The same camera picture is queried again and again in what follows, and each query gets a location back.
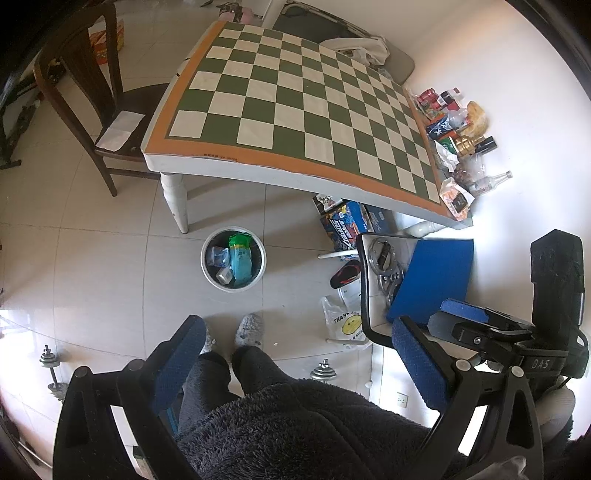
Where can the white wall socket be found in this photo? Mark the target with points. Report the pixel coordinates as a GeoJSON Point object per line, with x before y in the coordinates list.
{"type": "Point", "coordinates": [402, 400]}

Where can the grey fuzzy slipper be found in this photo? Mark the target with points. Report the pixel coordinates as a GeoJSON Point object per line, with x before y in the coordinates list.
{"type": "Point", "coordinates": [249, 328]}
{"type": "Point", "coordinates": [208, 339]}

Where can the white paper sheet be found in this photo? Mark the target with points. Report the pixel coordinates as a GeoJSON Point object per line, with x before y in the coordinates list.
{"type": "Point", "coordinates": [120, 130]}

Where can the gold and black bottle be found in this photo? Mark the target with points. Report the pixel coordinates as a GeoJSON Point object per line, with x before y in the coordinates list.
{"type": "Point", "coordinates": [475, 144]}

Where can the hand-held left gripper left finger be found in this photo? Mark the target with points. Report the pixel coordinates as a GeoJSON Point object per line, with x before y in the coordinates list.
{"type": "Point", "coordinates": [180, 360]}

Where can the clear glass bottle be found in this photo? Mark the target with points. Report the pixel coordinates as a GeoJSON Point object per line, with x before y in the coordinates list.
{"type": "Point", "coordinates": [491, 181]}

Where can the blue printed carton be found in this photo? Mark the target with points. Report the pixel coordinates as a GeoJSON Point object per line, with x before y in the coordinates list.
{"type": "Point", "coordinates": [346, 226]}

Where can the dark blue snack packet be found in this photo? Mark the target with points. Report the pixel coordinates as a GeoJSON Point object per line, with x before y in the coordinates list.
{"type": "Point", "coordinates": [441, 128]}

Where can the white round trash bin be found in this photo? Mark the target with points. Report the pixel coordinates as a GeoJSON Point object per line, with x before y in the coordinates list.
{"type": "Point", "coordinates": [258, 272]}

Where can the small white box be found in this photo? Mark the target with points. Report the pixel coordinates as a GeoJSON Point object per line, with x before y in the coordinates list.
{"type": "Point", "coordinates": [225, 276]}

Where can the red capped plastic bottle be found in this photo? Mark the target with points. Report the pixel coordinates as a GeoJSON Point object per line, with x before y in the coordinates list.
{"type": "Point", "coordinates": [451, 98]}

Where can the yellow bread bag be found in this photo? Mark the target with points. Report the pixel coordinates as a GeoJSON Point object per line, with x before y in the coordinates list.
{"type": "Point", "coordinates": [478, 117]}

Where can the green checkered table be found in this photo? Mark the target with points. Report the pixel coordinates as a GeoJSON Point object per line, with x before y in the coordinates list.
{"type": "Point", "coordinates": [300, 106]}

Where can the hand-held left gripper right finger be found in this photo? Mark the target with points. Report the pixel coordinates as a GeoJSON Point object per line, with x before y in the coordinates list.
{"type": "Point", "coordinates": [420, 360]}

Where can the orange cardboard box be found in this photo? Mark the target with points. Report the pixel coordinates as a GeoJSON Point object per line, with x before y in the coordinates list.
{"type": "Point", "coordinates": [107, 41]}

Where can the person's right forearm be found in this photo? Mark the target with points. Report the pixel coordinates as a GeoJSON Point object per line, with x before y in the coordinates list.
{"type": "Point", "coordinates": [558, 415]}

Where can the red and black slipper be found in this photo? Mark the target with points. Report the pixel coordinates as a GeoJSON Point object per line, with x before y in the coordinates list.
{"type": "Point", "coordinates": [345, 273]}

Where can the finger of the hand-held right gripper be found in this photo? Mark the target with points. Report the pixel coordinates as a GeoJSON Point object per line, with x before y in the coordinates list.
{"type": "Point", "coordinates": [466, 311]}
{"type": "Point", "coordinates": [471, 339]}

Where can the green and teal packet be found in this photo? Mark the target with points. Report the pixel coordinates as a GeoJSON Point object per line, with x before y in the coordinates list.
{"type": "Point", "coordinates": [242, 258]}

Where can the white cloth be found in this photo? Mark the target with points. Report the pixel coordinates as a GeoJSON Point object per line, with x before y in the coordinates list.
{"type": "Point", "coordinates": [364, 50]}

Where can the white smiley plastic bag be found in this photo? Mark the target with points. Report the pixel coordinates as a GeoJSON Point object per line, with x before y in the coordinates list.
{"type": "Point", "coordinates": [344, 321]}

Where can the black and white box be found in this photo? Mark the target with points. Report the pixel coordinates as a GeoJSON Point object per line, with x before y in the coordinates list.
{"type": "Point", "coordinates": [325, 204]}

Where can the dark wooden chair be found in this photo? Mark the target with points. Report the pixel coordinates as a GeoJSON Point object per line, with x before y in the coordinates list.
{"type": "Point", "coordinates": [69, 69]}

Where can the chrome weight plate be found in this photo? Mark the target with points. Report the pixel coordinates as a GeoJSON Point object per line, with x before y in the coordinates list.
{"type": "Point", "coordinates": [390, 286]}
{"type": "Point", "coordinates": [381, 255]}

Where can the person's dark fleece clothing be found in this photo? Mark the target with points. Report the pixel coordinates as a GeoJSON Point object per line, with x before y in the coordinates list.
{"type": "Point", "coordinates": [300, 424]}

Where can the blue flat cushion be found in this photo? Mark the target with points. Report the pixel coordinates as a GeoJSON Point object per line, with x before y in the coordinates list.
{"type": "Point", "coordinates": [434, 281]}

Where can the orange snack packet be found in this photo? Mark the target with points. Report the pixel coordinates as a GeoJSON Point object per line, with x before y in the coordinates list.
{"type": "Point", "coordinates": [457, 198]}

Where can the chrome dumbbell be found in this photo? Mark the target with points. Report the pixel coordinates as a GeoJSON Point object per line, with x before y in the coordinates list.
{"type": "Point", "coordinates": [53, 369]}
{"type": "Point", "coordinates": [322, 370]}

